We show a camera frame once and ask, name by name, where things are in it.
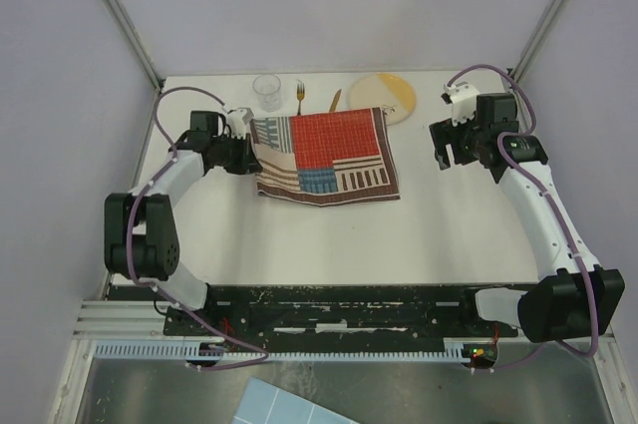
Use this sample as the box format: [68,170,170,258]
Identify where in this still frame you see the patchwork patterned placemat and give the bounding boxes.
[250,108,400,207]

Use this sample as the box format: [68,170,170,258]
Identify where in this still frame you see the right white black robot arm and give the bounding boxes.
[430,83,625,343]

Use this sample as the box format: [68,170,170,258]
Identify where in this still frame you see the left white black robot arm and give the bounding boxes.
[104,108,262,334]

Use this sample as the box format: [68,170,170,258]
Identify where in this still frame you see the clear drinking glass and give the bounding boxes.
[252,74,281,113]

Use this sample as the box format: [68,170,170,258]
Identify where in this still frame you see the cream yellow ceramic plate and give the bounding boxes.
[347,73,417,126]

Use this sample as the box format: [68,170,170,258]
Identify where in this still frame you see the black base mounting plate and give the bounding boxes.
[162,284,519,353]

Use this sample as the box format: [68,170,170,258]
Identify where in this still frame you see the blue tiled board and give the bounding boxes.
[232,378,353,424]

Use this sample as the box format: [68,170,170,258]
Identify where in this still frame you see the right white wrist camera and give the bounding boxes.
[442,82,479,127]

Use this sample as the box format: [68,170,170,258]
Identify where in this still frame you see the green handled fork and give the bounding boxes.
[296,80,306,116]

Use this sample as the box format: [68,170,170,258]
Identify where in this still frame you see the light blue cable duct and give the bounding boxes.
[94,341,475,361]

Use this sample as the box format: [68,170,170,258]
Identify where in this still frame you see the aluminium front frame rail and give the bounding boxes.
[74,298,612,343]

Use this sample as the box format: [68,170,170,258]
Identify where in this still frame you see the right aluminium frame post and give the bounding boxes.
[510,0,569,83]

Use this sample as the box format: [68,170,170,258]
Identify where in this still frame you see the aluminium frame post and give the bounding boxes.
[510,0,569,83]
[102,0,163,91]

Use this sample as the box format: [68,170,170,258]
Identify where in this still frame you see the left aluminium frame post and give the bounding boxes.
[102,0,163,91]

